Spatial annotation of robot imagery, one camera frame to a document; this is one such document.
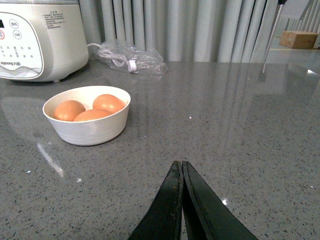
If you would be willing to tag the white bowl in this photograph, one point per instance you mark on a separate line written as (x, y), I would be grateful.
(91, 132)

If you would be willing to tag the white Joyoung cooker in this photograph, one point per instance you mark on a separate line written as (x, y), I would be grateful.
(41, 40)

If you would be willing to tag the brown egg in bowl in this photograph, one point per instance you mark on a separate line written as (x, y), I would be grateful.
(68, 110)
(108, 102)
(92, 114)

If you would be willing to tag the brown egg in bowl back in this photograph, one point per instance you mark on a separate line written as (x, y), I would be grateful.
(108, 102)

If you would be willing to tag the brown egg in bowl front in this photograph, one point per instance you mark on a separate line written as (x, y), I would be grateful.
(92, 114)

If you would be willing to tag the brown egg in bowl left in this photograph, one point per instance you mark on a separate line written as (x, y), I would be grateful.
(68, 110)

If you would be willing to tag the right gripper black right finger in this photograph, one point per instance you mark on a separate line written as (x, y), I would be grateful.
(206, 217)

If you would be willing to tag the metal stand pole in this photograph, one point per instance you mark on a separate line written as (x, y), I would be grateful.
(279, 8)

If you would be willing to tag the cardboard box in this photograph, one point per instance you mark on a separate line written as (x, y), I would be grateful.
(298, 39)

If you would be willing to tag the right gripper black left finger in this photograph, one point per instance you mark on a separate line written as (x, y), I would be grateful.
(163, 220)

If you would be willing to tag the clear plastic bag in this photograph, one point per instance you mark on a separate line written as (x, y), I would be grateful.
(130, 59)

